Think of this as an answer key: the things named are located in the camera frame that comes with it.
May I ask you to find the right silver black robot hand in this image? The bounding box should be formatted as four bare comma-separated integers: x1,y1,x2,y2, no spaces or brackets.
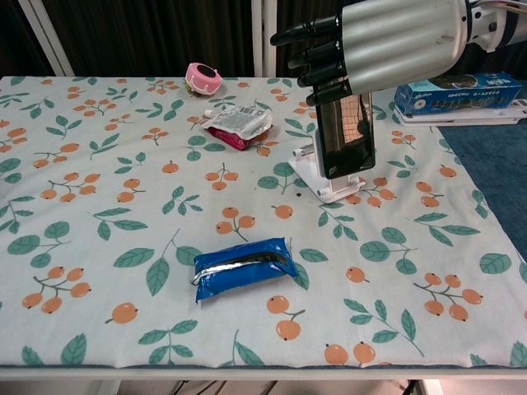
269,0,474,108

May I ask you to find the black smartphone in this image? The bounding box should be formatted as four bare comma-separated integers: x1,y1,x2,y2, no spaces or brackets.
315,91,377,180

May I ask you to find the white folding phone stand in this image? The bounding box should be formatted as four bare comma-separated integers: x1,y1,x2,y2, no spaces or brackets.
287,129,370,204

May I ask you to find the blue cookie box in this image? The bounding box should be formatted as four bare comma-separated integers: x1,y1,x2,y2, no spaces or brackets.
393,72,524,117

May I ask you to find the blue felt table mat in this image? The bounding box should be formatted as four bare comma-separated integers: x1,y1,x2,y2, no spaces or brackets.
435,123,527,265

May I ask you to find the silver red spout pouch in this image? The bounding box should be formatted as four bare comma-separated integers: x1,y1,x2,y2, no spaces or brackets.
204,104,275,151

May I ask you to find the pink round cake toy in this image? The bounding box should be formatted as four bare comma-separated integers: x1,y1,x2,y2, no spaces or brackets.
184,62,225,98

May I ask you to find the blue foil snack packet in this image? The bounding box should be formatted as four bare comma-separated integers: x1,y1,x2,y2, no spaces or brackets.
189,236,299,306

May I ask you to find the floral leaf fruit tablecloth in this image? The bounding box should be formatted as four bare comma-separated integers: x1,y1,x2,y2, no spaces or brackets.
0,75,527,369

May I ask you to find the white partition frame post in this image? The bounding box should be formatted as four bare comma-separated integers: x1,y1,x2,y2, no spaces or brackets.
250,0,278,78
17,0,76,77

